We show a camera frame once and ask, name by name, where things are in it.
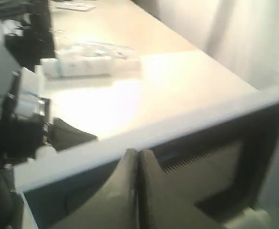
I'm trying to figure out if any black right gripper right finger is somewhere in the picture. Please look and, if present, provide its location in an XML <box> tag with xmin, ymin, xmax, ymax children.
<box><xmin>138</xmin><ymin>150</ymin><xmax>223</xmax><ymax>229</ymax></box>

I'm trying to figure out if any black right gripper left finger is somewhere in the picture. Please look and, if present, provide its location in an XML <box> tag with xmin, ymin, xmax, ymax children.
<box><xmin>60</xmin><ymin>149</ymin><xmax>138</xmax><ymax>229</ymax></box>

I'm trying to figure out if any white microwave oven body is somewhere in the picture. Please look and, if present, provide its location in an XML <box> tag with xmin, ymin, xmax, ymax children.
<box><xmin>12</xmin><ymin>51</ymin><xmax>279</xmax><ymax>229</ymax></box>

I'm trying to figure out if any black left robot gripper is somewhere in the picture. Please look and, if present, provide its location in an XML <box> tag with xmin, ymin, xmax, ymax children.
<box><xmin>0</xmin><ymin>70</ymin><xmax>98</xmax><ymax>164</ymax></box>

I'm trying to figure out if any white tissue pack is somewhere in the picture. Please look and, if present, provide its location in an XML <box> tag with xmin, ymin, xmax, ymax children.
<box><xmin>41</xmin><ymin>56</ymin><xmax>141</xmax><ymax>78</ymax></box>

